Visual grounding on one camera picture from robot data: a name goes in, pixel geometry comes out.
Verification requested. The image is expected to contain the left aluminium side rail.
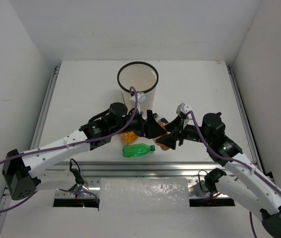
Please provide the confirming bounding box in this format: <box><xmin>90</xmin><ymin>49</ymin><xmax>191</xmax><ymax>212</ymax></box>
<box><xmin>30</xmin><ymin>64</ymin><xmax>61</xmax><ymax>150</ymax></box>

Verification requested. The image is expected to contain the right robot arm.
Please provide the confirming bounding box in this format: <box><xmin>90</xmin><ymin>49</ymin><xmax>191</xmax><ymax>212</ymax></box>
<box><xmin>157</xmin><ymin>111</ymin><xmax>281</xmax><ymax>238</ymax></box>

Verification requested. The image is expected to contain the orange juice bottle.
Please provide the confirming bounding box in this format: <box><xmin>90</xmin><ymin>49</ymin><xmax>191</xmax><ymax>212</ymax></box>
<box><xmin>120</xmin><ymin>132</ymin><xmax>139</xmax><ymax>145</ymax></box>
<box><xmin>154</xmin><ymin>121</ymin><xmax>170</xmax><ymax>151</ymax></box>

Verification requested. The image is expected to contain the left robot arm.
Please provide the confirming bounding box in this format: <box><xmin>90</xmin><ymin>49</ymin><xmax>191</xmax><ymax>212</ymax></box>
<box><xmin>1</xmin><ymin>102</ymin><xmax>166</xmax><ymax>200</ymax></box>

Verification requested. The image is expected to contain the aluminium front rail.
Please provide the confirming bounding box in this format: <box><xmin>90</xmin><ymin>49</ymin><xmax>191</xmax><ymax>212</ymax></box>
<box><xmin>31</xmin><ymin>161</ymin><xmax>258</xmax><ymax>178</ymax></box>

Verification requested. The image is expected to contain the purple cable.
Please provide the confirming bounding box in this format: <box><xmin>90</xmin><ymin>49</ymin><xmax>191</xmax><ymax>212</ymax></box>
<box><xmin>184</xmin><ymin>111</ymin><xmax>281</xmax><ymax>238</ymax></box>
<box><xmin>0</xmin><ymin>86</ymin><xmax>141</xmax><ymax>214</ymax></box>

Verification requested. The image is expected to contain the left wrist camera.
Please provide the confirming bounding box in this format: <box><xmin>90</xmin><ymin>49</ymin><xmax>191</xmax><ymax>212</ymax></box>
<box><xmin>127</xmin><ymin>92</ymin><xmax>146</xmax><ymax>106</ymax></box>

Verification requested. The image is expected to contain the green plastic bottle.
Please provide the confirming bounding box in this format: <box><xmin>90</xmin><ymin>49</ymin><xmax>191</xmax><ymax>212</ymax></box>
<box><xmin>122</xmin><ymin>143</ymin><xmax>155</xmax><ymax>158</ymax></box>

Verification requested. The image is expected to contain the clear bottle black label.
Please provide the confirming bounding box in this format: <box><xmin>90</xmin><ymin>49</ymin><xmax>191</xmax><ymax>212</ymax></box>
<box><xmin>153</xmin><ymin>113</ymin><xmax>169</xmax><ymax>126</ymax></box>

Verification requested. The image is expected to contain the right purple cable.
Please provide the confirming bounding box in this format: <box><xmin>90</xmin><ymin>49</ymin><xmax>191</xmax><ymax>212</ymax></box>
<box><xmin>184</xmin><ymin>111</ymin><xmax>281</xmax><ymax>238</ymax></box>

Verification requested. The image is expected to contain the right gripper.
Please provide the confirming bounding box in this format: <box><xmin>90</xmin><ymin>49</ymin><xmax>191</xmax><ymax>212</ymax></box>
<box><xmin>156</xmin><ymin>114</ymin><xmax>212</xmax><ymax>148</ymax></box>

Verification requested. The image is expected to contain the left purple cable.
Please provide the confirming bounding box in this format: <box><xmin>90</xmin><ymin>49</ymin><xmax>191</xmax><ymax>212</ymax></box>
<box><xmin>0</xmin><ymin>86</ymin><xmax>141</xmax><ymax>214</ymax></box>

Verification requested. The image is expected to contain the aluminium side rail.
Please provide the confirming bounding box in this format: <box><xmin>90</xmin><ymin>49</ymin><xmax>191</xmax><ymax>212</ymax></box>
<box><xmin>30</xmin><ymin>64</ymin><xmax>61</xmax><ymax>150</ymax></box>
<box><xmin>226</xmin><ymin>65</ymin><xmax>274</xmax><ymax>181</ymax></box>

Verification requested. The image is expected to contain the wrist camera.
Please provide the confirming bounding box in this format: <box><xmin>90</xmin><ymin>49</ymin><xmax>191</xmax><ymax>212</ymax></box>
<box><xmin>127</xmin><ymin>92</ymin><xmax>146</xmax><ymax>106</ymax></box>
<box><xmin>176</xmin><ymin>103</ymin><xmax>192</xmax><ymax>127</ymax></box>

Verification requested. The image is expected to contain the white bin with black rim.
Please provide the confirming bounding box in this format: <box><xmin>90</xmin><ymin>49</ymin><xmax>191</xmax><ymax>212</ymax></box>
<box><xmin>117</xmin><ymin>61</ymin><xmax>159</xmax><ymax>118</ymax></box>

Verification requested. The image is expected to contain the right aluminium side rail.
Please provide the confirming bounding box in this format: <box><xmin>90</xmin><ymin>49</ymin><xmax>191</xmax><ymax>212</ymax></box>
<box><xmin>226</xmin><ymin>65</ymin><xmax>274</xmax><ymax>181</ymax></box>

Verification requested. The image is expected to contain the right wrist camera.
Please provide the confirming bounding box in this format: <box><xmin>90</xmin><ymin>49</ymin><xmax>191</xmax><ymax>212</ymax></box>
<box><xmin>176</xmin><ymin>103</ymin><xmax>192</xmax><ymax>127</ymax></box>

